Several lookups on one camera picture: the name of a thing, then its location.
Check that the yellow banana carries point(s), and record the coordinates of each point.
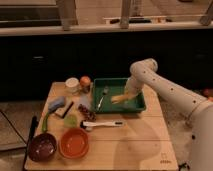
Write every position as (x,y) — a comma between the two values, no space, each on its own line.
(120,98)

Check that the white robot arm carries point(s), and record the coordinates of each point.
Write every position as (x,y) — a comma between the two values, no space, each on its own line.
(193,105)

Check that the metal fork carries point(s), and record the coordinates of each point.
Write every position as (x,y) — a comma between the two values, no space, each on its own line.
(104,93)

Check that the orange lidded jar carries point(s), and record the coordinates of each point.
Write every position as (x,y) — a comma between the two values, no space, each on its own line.
(85,83)

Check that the bunch of dark grapes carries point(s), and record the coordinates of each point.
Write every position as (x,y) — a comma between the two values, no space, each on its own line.
(89,115)

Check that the white cup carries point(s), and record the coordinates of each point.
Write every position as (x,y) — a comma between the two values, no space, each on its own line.
(72,84)

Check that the black stick tool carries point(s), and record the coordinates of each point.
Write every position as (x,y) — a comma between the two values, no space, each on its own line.
(66,111)

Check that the orange bowl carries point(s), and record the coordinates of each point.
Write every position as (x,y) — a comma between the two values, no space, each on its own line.
(74,143)

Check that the green vegetable peeler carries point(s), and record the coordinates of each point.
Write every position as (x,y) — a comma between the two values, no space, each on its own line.
(45,123)

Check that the dark purple bowl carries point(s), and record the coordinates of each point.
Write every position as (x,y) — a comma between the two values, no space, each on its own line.
(42,147)

